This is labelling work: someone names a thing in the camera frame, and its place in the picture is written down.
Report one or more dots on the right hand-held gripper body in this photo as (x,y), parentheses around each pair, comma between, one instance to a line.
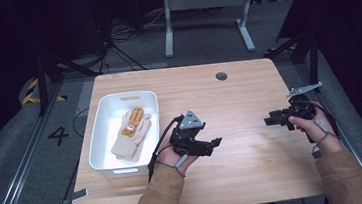
(301,103)

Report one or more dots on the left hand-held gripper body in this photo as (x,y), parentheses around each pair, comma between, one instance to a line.
(188,131)

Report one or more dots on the beige knit glove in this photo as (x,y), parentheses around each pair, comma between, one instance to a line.
(130,140)

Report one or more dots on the white plastic bin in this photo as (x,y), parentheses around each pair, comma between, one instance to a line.
(109,145)

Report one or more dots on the person's right hand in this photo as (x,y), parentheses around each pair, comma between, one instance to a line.
(315,131)

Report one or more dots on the person's left hand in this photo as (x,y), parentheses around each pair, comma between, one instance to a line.
(171,158)

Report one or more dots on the black tripod stand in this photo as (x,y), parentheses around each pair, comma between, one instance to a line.
(49,74)
(308,49)

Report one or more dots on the yellow black floor tape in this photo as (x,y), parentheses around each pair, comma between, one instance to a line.
(30,93)

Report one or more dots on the grey table edge bracket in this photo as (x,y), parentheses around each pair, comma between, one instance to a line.
(76,196)

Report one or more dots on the white metal stand frame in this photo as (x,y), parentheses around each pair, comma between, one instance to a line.
(206,0)

